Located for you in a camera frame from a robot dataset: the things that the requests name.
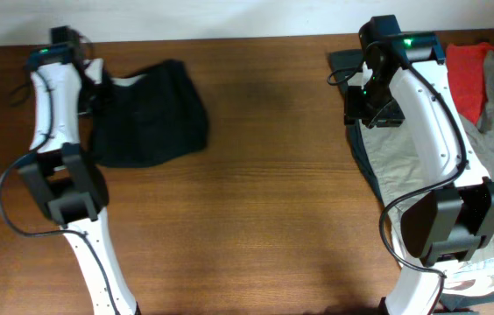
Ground black shorts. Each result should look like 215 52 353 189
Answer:
88 59 209 168

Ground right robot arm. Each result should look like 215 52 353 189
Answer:
342 15 494 315

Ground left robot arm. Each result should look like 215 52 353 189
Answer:
16 26 140 314

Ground dark green garment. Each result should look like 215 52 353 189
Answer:
328 48 384 203

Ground red garment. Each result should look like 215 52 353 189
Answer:
446 42 494 124

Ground khaki beige shorts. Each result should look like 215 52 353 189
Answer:
358 51 494 263

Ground white printed garment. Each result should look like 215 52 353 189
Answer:
433 235 494 297

